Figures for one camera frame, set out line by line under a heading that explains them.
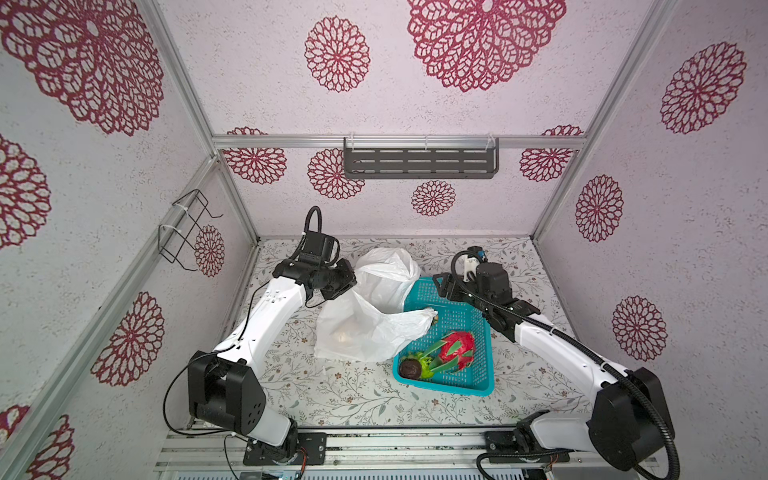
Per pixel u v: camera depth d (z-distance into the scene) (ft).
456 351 2.67
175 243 2.51
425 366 2.63
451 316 3.20
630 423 1.33
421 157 3.10
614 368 1.44
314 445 2.43
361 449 2.45
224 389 1.36
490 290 2.09
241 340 1.48
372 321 2.61
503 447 2.39
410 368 2.54
